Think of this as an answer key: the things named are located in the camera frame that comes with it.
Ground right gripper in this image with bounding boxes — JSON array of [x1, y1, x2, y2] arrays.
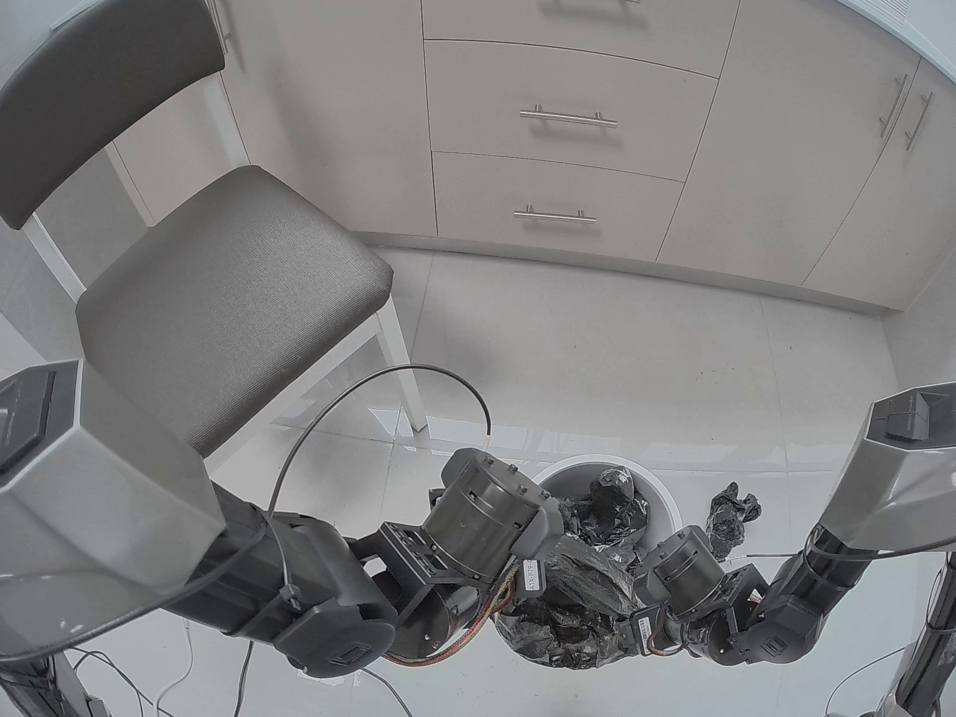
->
[[629, 599, 678, 660]]

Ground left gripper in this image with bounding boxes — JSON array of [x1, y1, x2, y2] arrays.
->
[[514, 496, 569, 594]]

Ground black plastic bag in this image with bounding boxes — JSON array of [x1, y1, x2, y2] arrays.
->
[[496, 468, 652, 672]]

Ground white trash bin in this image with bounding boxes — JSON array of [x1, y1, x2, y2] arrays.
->
[[491, 456, 684, 670]]

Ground crumpled black plastic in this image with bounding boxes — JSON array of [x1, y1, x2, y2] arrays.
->
[[706, 481, 763, 562]]

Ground grey chair with white legs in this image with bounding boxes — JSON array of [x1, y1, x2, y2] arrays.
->
[[0, 0, 430, 476]]

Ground beige cabinet with drawers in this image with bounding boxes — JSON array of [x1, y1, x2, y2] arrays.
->
[[105, 0, 946, 317]]

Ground white cable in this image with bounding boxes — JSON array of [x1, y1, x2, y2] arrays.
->
[[155, 613, 197, 708]]

